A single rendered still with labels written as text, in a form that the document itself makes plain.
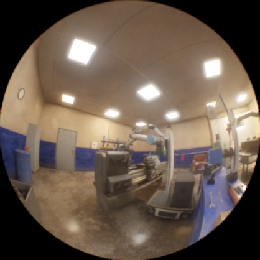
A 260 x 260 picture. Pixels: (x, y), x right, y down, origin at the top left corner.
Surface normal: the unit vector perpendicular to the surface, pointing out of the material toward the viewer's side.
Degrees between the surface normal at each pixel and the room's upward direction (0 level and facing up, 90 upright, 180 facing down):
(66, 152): 90
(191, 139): 90
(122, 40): 180
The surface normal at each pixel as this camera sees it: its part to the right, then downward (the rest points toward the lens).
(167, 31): -0.03, 0.97
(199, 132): -0.73, -0.19
